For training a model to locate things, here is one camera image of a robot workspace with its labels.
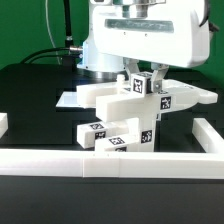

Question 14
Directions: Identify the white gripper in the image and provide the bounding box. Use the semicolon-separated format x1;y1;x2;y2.
90;0;210;93

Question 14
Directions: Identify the white chair back frame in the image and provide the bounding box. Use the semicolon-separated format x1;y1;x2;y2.
77;79;218;122

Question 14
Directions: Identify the white chair seat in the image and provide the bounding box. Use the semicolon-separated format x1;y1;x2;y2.
114;115;156;152

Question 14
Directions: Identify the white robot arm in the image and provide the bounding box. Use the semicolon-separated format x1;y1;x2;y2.
81;0;219;92

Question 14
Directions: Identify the white U-shaped obstacle fence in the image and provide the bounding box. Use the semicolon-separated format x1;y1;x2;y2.
0;118;224;179

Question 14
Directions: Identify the white part left edge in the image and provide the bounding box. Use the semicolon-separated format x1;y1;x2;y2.
0;113;8;138

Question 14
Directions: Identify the black cable bundle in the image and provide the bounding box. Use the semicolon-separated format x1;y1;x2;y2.
19;0;84;68

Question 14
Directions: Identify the white marker base plate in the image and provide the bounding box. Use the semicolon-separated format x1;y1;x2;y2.
56;92;79;108

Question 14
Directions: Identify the thin white cable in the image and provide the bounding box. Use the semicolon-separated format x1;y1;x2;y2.
44;0;63;66

